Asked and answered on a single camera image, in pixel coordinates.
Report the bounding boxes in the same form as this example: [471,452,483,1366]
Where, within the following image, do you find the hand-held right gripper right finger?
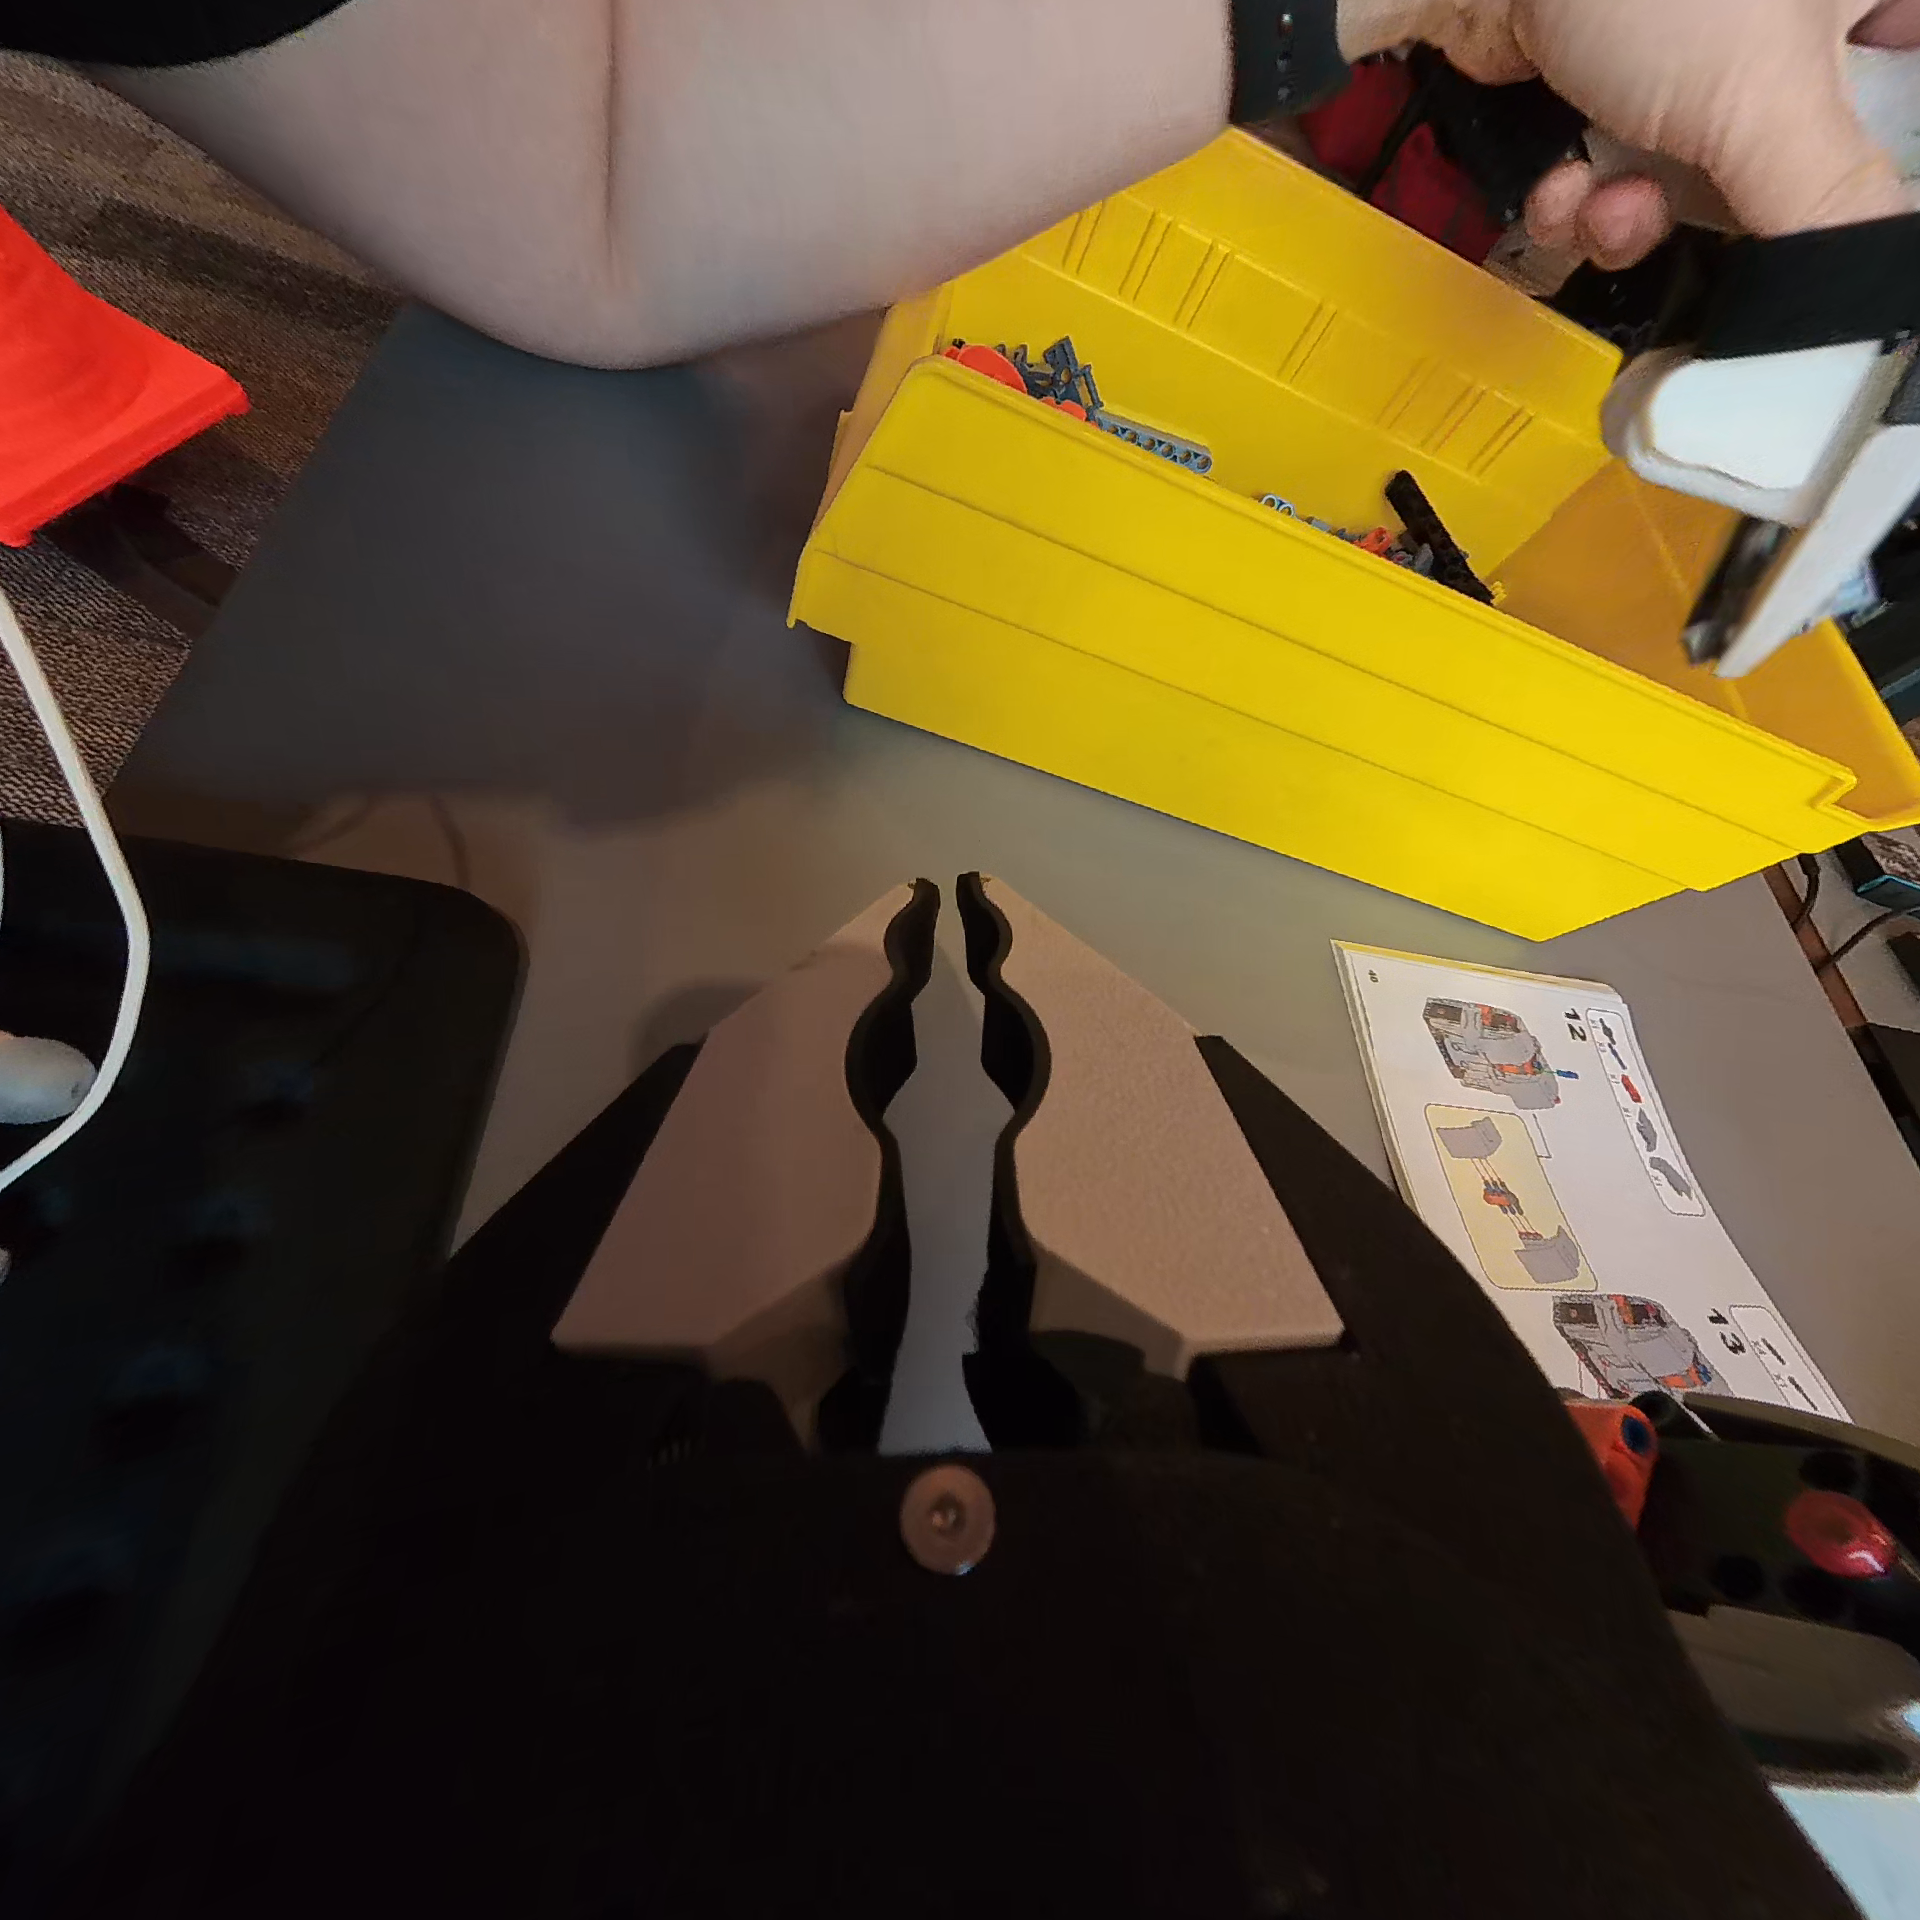
[956,871,1345,1448]

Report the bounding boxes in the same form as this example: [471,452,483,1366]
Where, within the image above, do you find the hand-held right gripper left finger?
[549,878,941,1448]

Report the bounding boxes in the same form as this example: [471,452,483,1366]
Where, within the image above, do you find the yellow storage bin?
[787,127,1920,944]

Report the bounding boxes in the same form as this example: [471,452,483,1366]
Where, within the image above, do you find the pile of toy building parts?
[937,335,1502,601]

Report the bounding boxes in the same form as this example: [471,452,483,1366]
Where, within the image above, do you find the person's left forearm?
[96,0,1238,368]

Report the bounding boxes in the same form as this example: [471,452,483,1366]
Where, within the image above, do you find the person's left hand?
[1341,0,1920,275]

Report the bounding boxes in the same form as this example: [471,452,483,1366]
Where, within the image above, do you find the open instruction booklet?
[1333,939,1853,1425]

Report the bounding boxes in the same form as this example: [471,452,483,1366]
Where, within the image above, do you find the black perforated panel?
[0,823,529,1877]

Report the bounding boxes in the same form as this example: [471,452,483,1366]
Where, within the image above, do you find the black wrist band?
[1229,0,1352,127]

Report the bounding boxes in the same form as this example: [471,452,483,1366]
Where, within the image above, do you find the grey toy robot model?
[1558,1387,1920,1787]

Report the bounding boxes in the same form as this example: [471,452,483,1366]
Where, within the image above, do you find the orange fabric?
[0,211,249,543]

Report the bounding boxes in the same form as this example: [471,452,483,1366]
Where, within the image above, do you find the white cable with rounded plug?
[0,591,152,1192]

